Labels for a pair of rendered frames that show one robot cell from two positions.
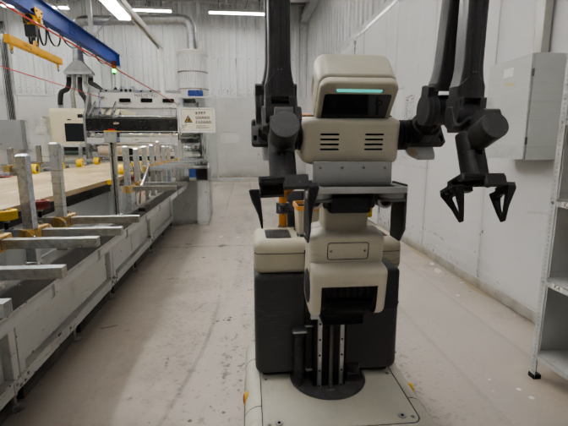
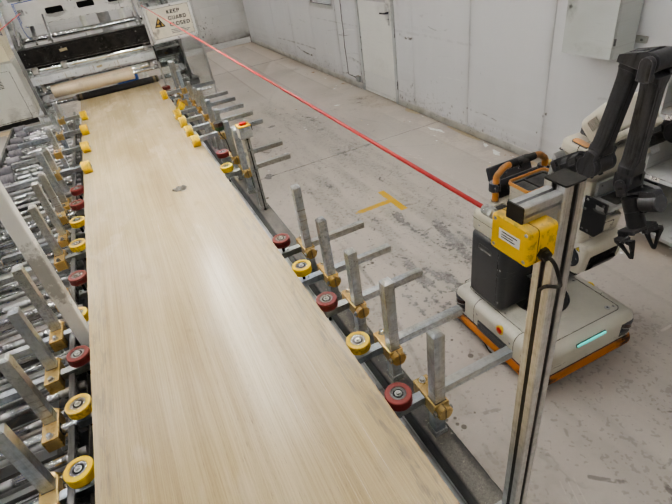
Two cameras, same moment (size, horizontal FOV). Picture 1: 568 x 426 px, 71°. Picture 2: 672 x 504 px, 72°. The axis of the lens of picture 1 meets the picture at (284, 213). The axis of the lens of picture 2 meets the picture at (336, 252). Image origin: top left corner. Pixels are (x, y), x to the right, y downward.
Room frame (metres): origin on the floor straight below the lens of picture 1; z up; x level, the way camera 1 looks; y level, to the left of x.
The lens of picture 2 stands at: (-0.11, 1.28, 2.03)
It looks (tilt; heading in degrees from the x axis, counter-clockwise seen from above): 35 degrees down; 346
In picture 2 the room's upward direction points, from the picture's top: 10 degrees counter-clockwise
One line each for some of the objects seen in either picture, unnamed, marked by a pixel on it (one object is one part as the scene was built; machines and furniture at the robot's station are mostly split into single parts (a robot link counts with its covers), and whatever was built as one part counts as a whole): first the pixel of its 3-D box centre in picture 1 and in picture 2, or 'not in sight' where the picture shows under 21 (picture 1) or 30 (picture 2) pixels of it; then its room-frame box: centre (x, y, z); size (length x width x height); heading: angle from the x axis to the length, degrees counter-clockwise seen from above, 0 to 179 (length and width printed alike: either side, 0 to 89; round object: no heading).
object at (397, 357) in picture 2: not in sight; (389, 347); (0.94, 0.88, 0.82); 0.14 x 0.06 x 0.05; 6
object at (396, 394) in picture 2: not in sight; (399, 404); (0.70, 0.96, 0.85); 0.08 x 0.08 x 0.11
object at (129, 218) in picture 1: (88, 220); (322, 239); (1.71, 0.86, 0.82); 0.43 x 0.03 x 0.04; 96
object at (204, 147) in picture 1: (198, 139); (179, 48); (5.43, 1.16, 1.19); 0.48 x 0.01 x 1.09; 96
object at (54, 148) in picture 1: (59, 199); (304, 232); (1.66, 0.95, 0.92); 0.04 x 0.04 x 0.48; 6
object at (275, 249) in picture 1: (324, 290); (533, 240); (1.46, -0.16, 0.59); 0.55 x 0.34 x 0.83; 95
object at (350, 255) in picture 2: not in sight; (357, 301); (1.16, 0.90, 0.87); 0.04 x 0.04 x 0.48; 6
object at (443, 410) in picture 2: not in sight; (432, 397); (0.69, 0.85, 0.83); 0.14 x 0.06 x 0.05; 6
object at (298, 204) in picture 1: (324, 217); (535, 189); (1.48, -0.15, 0.87); 0.23 x 0.15 x 0.11; 95
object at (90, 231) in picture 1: (62, 232); (346, 264); (1.46, 0.84, 0.82); 0.43 x 0.03 x 0.04; 96
